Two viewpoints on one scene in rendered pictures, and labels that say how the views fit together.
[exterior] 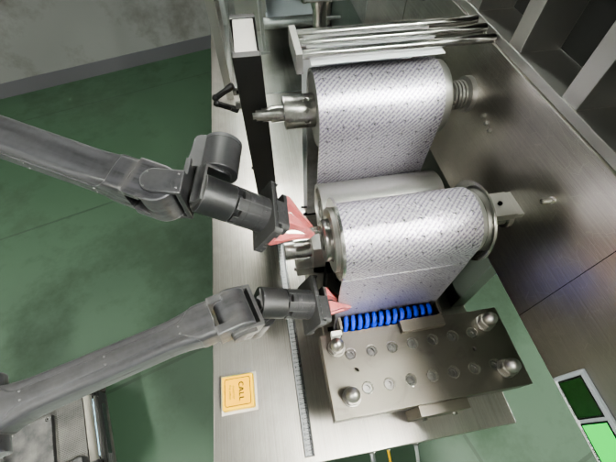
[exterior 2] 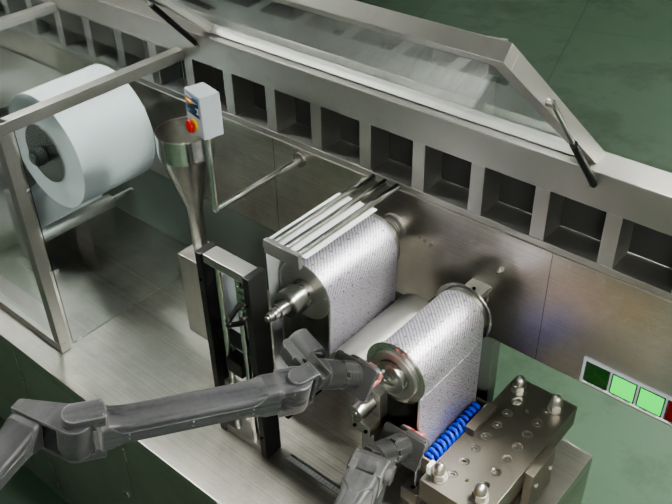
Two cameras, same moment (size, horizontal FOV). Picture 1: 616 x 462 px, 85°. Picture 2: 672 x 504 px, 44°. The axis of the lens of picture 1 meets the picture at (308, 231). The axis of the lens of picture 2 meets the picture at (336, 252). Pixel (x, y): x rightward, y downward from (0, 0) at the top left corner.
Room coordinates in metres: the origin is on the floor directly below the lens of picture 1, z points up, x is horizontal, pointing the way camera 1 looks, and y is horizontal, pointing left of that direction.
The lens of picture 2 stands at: (-0.56, 0.82, 2.46)
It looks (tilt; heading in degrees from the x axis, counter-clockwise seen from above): 36 degrees down; 321
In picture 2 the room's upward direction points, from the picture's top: 1 degrees counter-clockwise
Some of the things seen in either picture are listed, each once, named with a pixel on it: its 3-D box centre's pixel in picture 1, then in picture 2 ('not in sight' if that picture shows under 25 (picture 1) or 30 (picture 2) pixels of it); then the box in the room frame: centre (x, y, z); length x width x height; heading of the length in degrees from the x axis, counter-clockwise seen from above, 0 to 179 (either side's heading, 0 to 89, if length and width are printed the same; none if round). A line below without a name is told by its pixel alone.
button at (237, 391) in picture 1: (238, 391); not in sight; (0.12, 0.16, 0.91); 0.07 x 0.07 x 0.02; 9
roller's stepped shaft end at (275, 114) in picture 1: (268, 115); (276, 312); (0.55, 0.08, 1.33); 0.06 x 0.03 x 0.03; 99
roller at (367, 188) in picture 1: (376, 204); (385, 343); (0.45, -0.15, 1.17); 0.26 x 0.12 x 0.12; 99
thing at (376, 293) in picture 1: (394, 291); (448, 399); (0.28, -0.18, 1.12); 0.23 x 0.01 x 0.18; 99
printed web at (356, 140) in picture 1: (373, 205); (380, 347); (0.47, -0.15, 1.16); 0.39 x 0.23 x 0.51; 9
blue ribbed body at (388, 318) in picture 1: (389, 317); (454, 431); (0.25, -0.18, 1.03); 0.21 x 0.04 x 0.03; 99
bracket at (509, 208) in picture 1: (501, 205); (475, 289); (0.37, -0.34, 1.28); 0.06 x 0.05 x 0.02; 99
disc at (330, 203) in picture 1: (335, 239); (395, 373); (0.32, -0.05, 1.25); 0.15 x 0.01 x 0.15; 9
